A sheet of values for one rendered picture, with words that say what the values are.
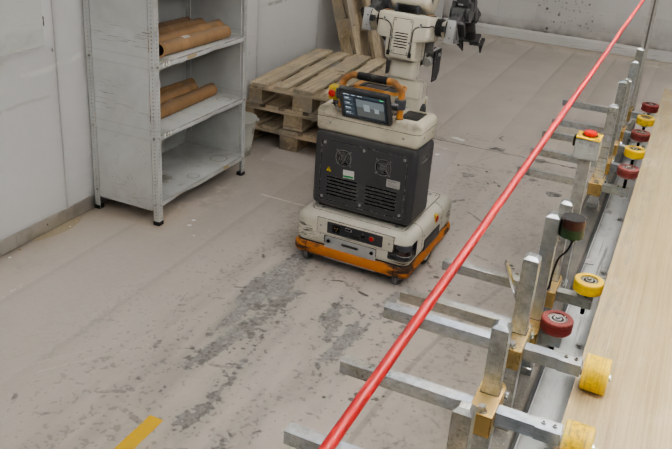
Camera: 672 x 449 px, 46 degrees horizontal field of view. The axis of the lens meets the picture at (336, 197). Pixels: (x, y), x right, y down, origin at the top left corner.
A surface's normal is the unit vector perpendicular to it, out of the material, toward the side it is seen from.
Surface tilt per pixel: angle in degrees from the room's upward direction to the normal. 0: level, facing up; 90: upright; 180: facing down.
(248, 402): 0
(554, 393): 0
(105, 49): 90
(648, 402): 0
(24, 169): 90
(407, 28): 82
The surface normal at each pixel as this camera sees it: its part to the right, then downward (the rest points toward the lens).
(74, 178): 0.91, 0.22
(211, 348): 0.07, -0.91
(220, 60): -0.42, 0.34
